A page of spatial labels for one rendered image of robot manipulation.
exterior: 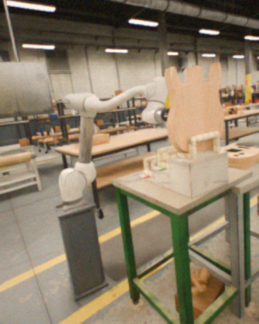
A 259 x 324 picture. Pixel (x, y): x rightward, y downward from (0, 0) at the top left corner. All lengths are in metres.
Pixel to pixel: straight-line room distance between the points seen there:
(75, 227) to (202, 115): 1.17
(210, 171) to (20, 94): 0.86
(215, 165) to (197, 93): 0.36
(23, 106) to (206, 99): 0.80
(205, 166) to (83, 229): 1.04
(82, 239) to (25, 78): 1.33
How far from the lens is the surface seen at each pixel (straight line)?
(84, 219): 1.69
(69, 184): 1.63
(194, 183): 1.04
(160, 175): 1.18
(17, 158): 0.82
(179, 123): 0.99
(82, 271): 1.90
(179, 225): 1.02
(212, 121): 1.15
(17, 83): 0.68
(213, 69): 1.20
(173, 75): 0.98
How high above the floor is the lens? 1.38
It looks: 11 degrees down
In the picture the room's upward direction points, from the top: 7 degrees counter-clockwise
